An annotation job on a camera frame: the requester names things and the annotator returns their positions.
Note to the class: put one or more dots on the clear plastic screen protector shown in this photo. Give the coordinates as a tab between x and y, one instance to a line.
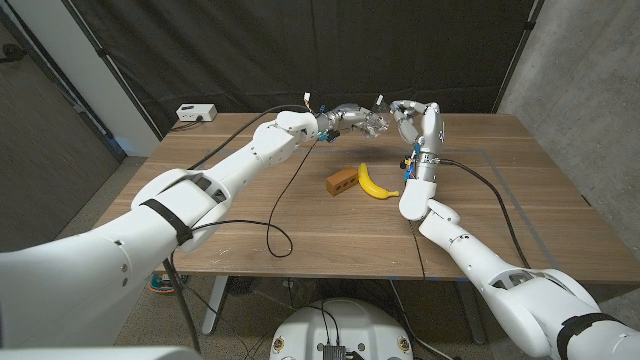
379	99

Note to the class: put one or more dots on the colourful sneaker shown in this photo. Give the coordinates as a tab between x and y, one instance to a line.
160	284

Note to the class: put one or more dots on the brown toy brick block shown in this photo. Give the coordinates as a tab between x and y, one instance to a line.
341	181

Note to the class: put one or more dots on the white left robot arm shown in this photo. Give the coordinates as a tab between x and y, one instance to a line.
240	165

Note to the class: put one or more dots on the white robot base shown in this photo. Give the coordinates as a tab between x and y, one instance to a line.
370	325

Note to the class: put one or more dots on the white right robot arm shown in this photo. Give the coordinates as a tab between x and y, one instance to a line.
475	260

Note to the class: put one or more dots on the black backdrop pole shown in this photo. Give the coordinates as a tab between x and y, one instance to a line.
528	25
103	52

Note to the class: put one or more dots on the white power strip box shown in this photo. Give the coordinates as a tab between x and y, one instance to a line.
196	112

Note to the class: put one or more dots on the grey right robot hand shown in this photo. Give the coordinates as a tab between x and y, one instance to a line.
430	130

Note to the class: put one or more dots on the black backdrop curtain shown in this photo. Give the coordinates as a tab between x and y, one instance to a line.
300	50

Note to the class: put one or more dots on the white robot torso edge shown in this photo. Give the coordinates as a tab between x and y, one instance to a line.
100	354

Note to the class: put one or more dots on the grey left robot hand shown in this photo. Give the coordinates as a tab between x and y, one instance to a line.
352	117

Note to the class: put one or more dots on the grey table leg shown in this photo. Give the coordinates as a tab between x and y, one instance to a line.
215	305
471	327

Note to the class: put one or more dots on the yellow toy banana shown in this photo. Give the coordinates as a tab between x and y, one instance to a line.
372	187

